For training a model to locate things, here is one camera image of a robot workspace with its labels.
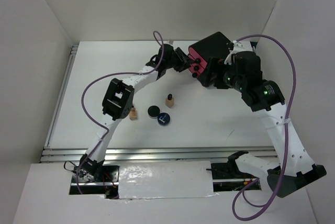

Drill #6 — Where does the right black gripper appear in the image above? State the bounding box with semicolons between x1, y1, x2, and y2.
197;55;245;91

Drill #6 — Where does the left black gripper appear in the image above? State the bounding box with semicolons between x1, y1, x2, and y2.
165;47;196;73

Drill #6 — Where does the pink top drawer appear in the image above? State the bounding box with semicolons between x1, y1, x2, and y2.
188;47;202;64

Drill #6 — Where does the black drawer organizer case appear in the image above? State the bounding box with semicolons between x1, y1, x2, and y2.
189;32;232;81

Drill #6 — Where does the black lid powder jar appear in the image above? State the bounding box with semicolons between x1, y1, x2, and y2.
147;105;160;119

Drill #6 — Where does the blue lid F powder jar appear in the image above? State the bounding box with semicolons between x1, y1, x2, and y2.
157;113;171;127

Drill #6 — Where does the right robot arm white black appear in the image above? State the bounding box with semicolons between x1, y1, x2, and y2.
202;51;327;198

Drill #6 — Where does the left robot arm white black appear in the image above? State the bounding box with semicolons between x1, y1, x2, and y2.
76;43;195;182

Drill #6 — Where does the square foundation bottle black cap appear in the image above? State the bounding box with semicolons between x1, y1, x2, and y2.
165;94;174;108

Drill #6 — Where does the BB foundation pump bottle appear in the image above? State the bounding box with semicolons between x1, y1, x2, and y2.
129;105;138;120

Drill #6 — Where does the white foil-taped board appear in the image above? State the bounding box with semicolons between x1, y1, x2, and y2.
118;161;215;199

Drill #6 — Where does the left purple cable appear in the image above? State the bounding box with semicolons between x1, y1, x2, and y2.
76;30;165;195

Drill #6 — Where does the purple cable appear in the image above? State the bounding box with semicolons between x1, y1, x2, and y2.
76;30;165;195
232;34;297;221

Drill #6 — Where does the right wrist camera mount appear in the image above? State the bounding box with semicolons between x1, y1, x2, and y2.
224;40;253;65

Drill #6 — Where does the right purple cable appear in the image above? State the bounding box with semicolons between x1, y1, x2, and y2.
232;34;297;221

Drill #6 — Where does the aluminium left rail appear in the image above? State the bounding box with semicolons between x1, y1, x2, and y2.
44;44;79;148

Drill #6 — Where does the aluminium rail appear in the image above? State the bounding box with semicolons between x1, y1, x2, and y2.
44;44;79;148
40;146;277;163

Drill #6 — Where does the aluminium front rail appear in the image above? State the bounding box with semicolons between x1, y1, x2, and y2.
40;146;277;163

